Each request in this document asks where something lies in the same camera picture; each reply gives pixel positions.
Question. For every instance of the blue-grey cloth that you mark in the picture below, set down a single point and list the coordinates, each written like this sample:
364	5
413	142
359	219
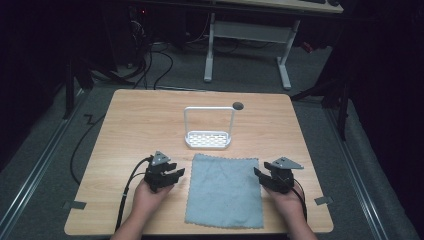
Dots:
223	193

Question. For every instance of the white-legged desk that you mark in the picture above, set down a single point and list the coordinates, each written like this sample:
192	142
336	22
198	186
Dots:
250	31

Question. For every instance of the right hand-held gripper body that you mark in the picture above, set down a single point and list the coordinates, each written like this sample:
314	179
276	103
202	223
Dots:
283	178

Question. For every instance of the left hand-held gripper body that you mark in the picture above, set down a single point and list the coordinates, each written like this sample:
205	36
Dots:
156	176

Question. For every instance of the person's left hand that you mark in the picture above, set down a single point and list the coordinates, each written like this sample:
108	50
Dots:
148	200

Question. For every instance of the black computer tower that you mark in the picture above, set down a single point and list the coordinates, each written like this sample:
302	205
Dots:
139	33

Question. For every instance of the grey tape strip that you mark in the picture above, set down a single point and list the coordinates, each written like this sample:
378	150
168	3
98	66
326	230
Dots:
323	200
75	205

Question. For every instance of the small red object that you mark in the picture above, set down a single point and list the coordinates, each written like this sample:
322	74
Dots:
307	47

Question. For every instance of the black metal stand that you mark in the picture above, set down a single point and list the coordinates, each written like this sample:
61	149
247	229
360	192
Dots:
340	100
70	86

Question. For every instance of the metal floor rail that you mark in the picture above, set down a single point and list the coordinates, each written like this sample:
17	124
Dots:
40	163
358	180

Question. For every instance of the person's right hand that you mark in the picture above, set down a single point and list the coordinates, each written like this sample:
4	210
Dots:
288	203

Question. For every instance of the black round table grommet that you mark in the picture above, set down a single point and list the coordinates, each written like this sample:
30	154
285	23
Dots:
237	106

